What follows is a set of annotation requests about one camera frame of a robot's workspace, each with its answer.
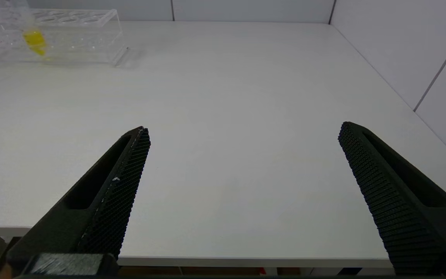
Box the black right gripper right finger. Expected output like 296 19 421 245
338 121 446 276

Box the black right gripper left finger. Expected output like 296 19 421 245
5 126 151 272

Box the clear acrylic test tube rack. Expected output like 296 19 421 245
0 8 129 67

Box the test tube with yellow pigment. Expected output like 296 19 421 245
21 8 48 58

